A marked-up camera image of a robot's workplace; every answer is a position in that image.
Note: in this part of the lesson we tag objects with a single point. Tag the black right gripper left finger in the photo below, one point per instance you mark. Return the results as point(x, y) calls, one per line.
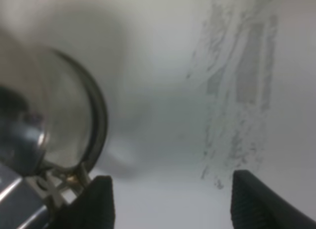
point(93, 209)

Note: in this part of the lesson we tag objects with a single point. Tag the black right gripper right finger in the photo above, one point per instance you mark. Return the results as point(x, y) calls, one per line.
point(256, 206)

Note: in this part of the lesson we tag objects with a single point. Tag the stainless steel teapot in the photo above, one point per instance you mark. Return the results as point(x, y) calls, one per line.
point(53, 124)

